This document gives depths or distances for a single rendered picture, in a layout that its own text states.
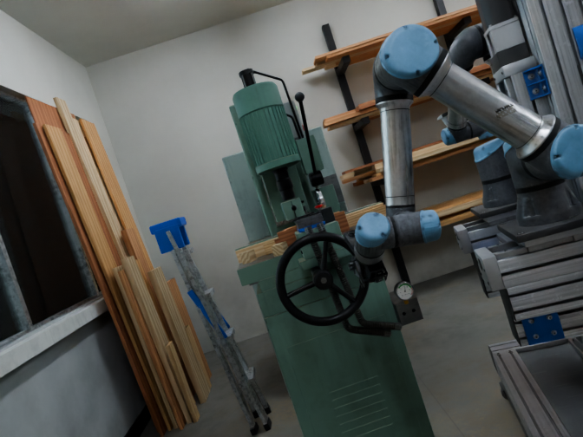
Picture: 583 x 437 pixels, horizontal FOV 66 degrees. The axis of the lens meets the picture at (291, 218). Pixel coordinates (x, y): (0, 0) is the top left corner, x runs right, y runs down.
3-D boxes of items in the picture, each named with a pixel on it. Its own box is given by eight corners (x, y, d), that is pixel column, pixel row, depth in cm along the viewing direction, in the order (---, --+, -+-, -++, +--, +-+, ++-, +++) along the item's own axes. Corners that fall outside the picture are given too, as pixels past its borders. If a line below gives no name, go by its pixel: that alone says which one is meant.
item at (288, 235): (283, 252, 162) (277, 232, 162) (283, 251, 164) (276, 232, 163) (350, 230, 163) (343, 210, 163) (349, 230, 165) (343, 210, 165)
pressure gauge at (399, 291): (401, 308, 151) (393, 285, 151) (397, 305, 155) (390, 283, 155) (418, 302, 152) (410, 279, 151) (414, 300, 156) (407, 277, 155)
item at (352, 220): (265, 255, 170) (263, 244, 170) (265, 254, 172) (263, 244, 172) (407, 208, 173) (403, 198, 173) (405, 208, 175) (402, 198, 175)
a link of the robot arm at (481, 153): (474, 182, 171) (464, 147, 171) (508, 171, 171) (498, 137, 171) (489, 180, 159) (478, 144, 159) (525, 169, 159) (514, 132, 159)
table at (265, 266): (239, 292, 145) (233, 274, 145) (244, 277, 175) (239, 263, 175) (415, 232, 148) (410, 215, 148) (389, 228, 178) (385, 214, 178)
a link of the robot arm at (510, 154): (547, 175, 123) (533, 127, 123) (579, 172, 110) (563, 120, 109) (506, 189, 124) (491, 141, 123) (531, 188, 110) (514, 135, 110)
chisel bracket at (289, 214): (288, 225, 166) (281, 203, 166) (286, 223, 180) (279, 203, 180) (307, 218, 167) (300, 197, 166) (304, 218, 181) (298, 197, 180)
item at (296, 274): (261, 292, 155) (258, 281, 155) (261, 282, 176) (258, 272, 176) (370, 255, 157) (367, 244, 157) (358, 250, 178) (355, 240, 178)
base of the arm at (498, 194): (521, 194, 171) (514, 169, 171) (533, 197, 157) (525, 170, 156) (481, 205, 175) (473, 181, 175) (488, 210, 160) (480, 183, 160)
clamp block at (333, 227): (304, 260, 146) (295, 234, 145) (300, 256, 159) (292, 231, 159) (347, 246, 147) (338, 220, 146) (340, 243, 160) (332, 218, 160)
